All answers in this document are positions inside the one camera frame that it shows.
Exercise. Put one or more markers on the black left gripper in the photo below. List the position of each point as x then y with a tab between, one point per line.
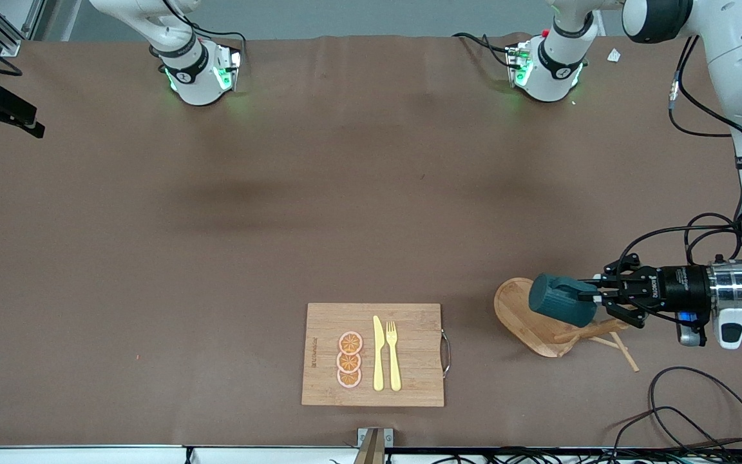
679	287

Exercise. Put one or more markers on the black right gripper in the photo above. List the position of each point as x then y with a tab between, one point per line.
5	106

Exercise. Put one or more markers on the dark green cup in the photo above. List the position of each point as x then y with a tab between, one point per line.
558	299

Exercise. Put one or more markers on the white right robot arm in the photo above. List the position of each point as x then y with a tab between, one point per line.
194	84

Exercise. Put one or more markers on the wooden mug tree rack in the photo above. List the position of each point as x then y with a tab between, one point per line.
516	316

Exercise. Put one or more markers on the bamboo cutting board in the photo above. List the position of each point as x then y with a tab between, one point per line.
416	348

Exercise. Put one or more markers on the white paper scrap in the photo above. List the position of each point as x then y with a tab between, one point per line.
614	55

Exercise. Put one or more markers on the yellow plastic fork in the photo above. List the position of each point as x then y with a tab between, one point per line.
394	367

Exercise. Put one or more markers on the yellow plastic knife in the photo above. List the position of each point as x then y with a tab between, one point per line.
378	361

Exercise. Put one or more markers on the brown table cover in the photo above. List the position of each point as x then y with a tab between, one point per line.
152	322

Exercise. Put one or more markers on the toy orange slice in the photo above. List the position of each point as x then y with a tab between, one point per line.
348	362
348	379
350	342

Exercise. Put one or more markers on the metal table bracket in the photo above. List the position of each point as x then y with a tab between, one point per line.
389	436

